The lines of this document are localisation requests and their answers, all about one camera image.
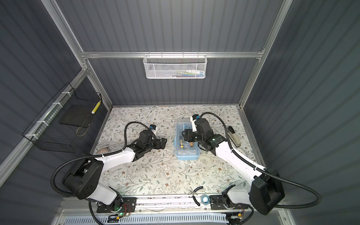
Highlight light blue plastic toolbox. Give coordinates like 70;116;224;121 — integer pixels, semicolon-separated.
174;118;201;160

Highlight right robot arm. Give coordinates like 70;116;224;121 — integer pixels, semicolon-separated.
182;114;285;215

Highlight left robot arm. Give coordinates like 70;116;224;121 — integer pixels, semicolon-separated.
62;129;167;205

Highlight black beige stapler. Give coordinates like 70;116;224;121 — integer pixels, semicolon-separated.
227;126;242;147

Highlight yellow marker in basket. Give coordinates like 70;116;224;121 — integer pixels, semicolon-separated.
91;100;102;114

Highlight blue tape roll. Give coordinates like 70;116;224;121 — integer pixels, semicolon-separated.
201;195;210;205

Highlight markers in white basket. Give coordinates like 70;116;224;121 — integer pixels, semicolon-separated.
165;69;205;78

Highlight black foam pad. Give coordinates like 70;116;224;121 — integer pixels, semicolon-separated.
59;105;95;128

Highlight white perforated vent strip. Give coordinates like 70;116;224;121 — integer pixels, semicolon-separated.
63;213;228;225

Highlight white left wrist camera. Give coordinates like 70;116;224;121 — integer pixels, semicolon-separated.
149;124;157;133

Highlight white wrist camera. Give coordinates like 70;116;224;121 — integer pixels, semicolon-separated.
149;124;157;133
190;114;200;132

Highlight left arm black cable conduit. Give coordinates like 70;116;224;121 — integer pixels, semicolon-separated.
50;121;154;225

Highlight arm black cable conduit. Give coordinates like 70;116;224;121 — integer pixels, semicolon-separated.
50;121;154;225
200;112;322;225

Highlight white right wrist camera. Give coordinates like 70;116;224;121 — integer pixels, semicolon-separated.
190;114;200;132

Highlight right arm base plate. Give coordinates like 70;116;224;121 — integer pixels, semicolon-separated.
209;195;248;210

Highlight aluminium rail front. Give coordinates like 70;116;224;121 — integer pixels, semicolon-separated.
56;192;287;214

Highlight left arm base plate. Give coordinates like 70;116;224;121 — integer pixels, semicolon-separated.
96;197;137;213

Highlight white wire mesh basket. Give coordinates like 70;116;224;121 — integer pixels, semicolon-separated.
143;56;208;79

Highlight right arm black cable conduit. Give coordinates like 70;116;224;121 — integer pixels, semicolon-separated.
200;112;322;225

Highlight black wire basket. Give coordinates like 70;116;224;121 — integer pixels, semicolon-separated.
22;83;102;154

